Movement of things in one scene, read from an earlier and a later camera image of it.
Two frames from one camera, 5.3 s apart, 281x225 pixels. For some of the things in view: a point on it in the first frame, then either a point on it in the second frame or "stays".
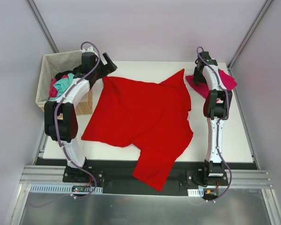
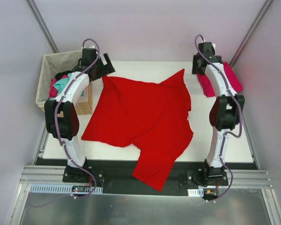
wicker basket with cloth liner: [52, 64] stays
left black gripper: [108, 64] stays
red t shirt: [151, 117] stays
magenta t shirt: [203, 89] → [207, 88]
